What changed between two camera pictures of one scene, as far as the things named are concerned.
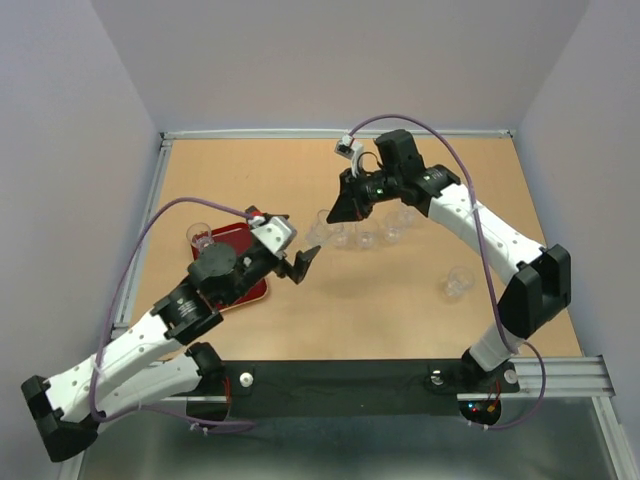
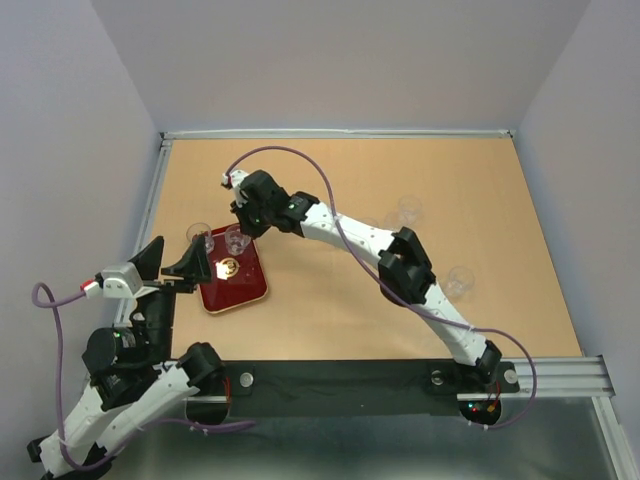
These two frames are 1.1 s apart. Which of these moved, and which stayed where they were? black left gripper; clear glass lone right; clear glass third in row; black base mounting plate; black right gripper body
Moved: black left gripper; black right gripper body
Stayed: clear glass lone right; clear glass third in row; black base mounting plate
